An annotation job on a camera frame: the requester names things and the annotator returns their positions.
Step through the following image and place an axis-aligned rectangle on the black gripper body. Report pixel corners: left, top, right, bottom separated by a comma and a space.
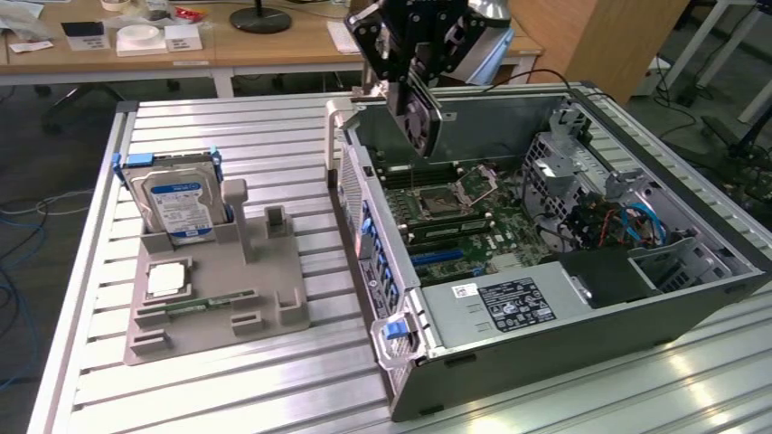
379, 0, 475, 46

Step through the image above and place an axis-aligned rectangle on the black cooling fan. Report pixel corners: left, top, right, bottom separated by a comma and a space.
386, 80, 461, 160

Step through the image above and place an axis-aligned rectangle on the white notepad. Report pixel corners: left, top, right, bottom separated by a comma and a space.
327, 20, 365, 56

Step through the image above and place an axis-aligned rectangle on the black round lamp base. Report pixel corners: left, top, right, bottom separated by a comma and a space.
229, 0, 295, 35

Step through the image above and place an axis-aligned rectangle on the wooden desk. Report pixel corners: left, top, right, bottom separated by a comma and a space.
0, 0, 545, 99

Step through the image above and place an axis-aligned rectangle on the wooden cabinet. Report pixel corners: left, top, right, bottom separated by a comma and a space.
539, 0, 694, 104

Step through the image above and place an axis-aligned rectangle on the metal socket cover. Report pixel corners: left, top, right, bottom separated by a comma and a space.
455, 164, 501, 205

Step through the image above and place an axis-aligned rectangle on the plain white box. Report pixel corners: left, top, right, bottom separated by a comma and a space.
163, 23, 206, 53

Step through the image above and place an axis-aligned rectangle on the metal disk bay cage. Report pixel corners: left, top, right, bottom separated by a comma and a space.
521, 129, 606, 219

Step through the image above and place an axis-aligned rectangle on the CPU socket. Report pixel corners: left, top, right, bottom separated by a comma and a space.
414, 184, 474, 223

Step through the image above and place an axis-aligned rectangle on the installed RAM stick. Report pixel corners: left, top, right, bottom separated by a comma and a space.
414, 218, 495, 240

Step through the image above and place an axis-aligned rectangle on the green motherboard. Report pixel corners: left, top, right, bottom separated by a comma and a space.
374, 156, 566, 287

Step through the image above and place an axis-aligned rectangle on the blue expansion slot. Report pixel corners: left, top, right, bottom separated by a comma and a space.
411, 247, 467, 268

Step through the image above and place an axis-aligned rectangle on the hard disk with blue caddy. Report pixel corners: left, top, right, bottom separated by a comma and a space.
113, 146, 226, 249

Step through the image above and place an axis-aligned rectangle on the white box with black top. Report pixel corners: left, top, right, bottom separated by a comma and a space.
59, 21, 111, 52

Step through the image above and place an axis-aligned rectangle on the black chair base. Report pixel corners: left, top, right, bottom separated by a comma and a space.
34, 80, 126, 135

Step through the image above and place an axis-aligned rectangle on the grey parts rack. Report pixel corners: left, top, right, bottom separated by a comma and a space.
123, 178, 314, 367

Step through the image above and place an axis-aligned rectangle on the black plastic shroud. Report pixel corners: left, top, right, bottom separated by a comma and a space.
558, 247, 661, 309

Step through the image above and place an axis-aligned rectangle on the white paper card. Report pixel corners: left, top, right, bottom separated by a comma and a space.
7, 40, 57, 54

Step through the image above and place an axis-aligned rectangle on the grey power supply unit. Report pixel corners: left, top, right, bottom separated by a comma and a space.
421, 261, 597, 350

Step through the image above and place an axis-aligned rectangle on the clear plastic bag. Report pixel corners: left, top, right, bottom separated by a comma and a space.
0, 2, 58, 42

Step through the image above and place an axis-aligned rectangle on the silver CPU chip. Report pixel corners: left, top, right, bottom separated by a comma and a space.
146, 264, 189, 298

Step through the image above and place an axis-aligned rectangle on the blue case latch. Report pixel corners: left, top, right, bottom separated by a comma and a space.
382, 317, 413, 341

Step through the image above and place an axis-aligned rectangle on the green RAM stick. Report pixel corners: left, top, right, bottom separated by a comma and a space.
165, 291, 257, 316

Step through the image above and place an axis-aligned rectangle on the open grey PC case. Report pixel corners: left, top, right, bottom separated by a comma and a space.
323, 80, 772, 424

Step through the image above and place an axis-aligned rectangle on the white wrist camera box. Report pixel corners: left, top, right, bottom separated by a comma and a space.
447, 20, 515, 87

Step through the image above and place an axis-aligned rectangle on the black power cable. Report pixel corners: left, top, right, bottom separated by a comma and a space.
487, 67, 609, 99

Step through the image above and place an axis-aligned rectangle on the white desk frame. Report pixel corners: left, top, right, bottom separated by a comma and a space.
659, 0, 772, 124

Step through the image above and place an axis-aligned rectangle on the red wire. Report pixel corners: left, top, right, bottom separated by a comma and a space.
593, 206, 625, 249

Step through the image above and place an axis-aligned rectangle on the blue wire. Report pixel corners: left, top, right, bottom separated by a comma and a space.
626, 202, 670, 249

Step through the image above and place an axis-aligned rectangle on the white floor cable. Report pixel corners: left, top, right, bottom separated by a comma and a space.
0, 188, 95, 217

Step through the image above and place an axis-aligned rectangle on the blue floor cable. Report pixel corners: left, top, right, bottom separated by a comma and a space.
0, 211, 49, 391

